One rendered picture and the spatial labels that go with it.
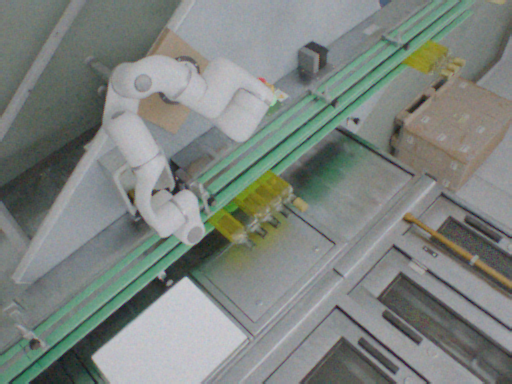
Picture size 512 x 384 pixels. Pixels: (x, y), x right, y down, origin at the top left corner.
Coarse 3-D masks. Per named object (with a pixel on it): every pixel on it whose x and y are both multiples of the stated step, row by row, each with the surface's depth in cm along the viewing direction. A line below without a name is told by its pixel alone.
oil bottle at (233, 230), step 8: (216, 216) 154; (224, 216) 154; (216, 224) 154; (224, 224) 152; (232, 224) 152; (240, 224) 152; (224, 232) 153; (232, 232) 150; (240, 232) 150; (232, 240) 152; (240, 240) 150
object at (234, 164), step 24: (456, 0) 204; (408, 24) 195; (384, 48) 186; (360, 72) 177; (312, 96) 171; (336, 96) 171; (288, 120) 164; (264, 144) 158; (216, 168) 153; (240, 168) 152
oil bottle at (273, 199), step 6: (258, 180) 162; (252, 186) 161; (258, 186) 161; (264, 186) 160; (252, 192) 160; (258, 192) 159; (264, 192) 159; (270, 192) 159; (264, 198) 157; (270, 198) 157; (276, 198) 157; (270, 204) 156; (276, 204) 156; (276, 210) 158
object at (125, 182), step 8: (120, 168) 129; (128, 168) 141; (168, 168) 144; (120, 176) 140; (128, 176) 143; (160, 176) 152; (168, 176) 147; (120, 184) 132; (128, 184) 145; (160, 184) 151; (168, 184) 151; (120, 192) 134; (128, 200) 138; (128, 208) 141; (136, 208) 146
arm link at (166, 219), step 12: (156, 156) 110; (132, 168) 111; (144, 168) 109; (156, 168) 110; (144, 180) 111; (156, 180) 111; (144, 192) 111; (144, 204) 112; (168, 204) 118; (144, 216) 114; (156, 216) 115; (168, 216) 116; (180, 216) 117; (156, 228) 115; (168, 228) 116
